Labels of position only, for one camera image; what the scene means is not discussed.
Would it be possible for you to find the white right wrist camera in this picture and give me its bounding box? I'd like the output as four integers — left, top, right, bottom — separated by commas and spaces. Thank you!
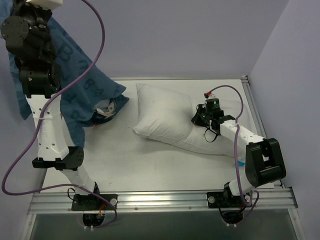
204, 91, 216, 100

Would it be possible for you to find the blue letter-print pillowcase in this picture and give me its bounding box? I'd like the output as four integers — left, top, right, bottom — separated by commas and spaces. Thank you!
0, 0, 130, 150

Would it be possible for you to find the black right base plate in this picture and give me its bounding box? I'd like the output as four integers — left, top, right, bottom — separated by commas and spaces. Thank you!
206, 191, 245, 209

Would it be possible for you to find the aluminium front rail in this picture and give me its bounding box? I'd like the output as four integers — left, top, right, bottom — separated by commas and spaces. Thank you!
28, 187, 298, 214

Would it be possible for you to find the white pillow with print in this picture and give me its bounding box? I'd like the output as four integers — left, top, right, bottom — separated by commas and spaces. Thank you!
132, 83, 234, 157

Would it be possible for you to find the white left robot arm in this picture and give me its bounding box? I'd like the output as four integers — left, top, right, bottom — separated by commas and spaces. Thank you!
0, 0, 101, 210

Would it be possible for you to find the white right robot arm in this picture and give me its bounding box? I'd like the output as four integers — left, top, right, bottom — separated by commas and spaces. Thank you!
191, 98, 287, 207

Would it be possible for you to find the aluminium back rail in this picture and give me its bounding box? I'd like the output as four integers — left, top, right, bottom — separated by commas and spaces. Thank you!
110, 75, 249, 83

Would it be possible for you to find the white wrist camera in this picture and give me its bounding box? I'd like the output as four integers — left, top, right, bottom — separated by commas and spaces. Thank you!
204, 91, 216, 100
26, 0, 63, 11

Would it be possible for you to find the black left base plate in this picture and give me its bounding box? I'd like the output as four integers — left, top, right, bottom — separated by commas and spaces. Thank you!
71, 193, 118, 212

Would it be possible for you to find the blue white pillow label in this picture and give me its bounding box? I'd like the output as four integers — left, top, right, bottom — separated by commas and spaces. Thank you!
237, 156, 246, 167

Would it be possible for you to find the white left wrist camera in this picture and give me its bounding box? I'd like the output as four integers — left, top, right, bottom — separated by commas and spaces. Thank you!
26, 0, 63, 11

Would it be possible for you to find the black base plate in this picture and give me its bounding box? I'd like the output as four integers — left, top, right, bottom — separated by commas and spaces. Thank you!
71, 193, 118, 212
206, 191, 245, 209

